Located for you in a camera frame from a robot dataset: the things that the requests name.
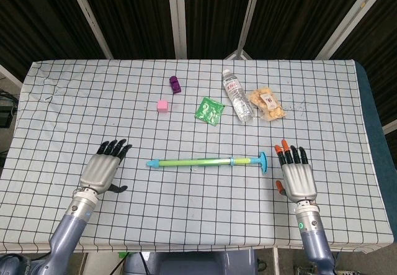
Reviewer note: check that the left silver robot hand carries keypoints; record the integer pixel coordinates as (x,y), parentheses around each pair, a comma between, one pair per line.
(99,174)

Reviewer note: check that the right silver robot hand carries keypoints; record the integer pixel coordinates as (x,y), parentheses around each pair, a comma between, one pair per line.
(299,182)

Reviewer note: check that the green blue toy syringe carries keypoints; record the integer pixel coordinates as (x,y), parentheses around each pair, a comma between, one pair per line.
(198,162)

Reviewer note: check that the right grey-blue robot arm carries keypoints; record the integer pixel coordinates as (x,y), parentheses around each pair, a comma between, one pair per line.
(313,241)

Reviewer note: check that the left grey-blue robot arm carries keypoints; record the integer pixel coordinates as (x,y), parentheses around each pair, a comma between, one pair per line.
(68,228)

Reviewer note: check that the clear plastic water bottle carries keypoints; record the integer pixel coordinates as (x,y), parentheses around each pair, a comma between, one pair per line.
(240,101)

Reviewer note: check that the clear bag of snacks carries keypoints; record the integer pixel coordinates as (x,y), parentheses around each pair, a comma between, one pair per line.
(270,107)

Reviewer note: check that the white table leg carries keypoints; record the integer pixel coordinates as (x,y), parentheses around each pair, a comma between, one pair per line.
(275,261)

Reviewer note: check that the blue table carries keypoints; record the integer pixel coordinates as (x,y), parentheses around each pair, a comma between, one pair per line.
(376,132)

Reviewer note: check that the pink cube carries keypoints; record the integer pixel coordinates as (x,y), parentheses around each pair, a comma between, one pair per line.
(162,105)

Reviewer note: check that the white black-checked tablecloth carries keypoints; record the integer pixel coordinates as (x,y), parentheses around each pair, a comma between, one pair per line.
(198,210)

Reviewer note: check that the black electronic box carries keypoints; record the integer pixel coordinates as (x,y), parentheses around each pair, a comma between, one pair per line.
(6,113)

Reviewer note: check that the green sachet packet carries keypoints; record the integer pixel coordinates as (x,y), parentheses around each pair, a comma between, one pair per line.
(209,112)

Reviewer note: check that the purple toy brick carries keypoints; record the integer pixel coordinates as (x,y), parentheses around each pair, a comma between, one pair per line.
(175,85)

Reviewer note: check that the grey-blue robot torso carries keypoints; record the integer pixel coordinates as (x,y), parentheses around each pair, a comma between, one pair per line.
(192,264)

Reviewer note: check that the white partition frame post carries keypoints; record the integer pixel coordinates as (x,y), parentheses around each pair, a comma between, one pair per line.
(10,74)
(90,20)
(248,17)
(177,17)
(356,17)
(390,127)

